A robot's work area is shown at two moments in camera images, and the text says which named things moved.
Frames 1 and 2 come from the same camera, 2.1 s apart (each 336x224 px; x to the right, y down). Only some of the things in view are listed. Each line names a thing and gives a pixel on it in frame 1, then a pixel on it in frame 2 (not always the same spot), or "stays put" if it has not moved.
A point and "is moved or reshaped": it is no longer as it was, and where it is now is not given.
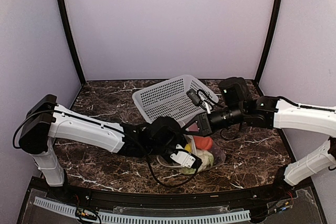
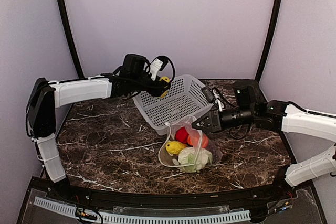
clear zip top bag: (206, 149) stays put
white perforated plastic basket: (183, 97) stays put
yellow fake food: (188, 147) is moved or reshaped
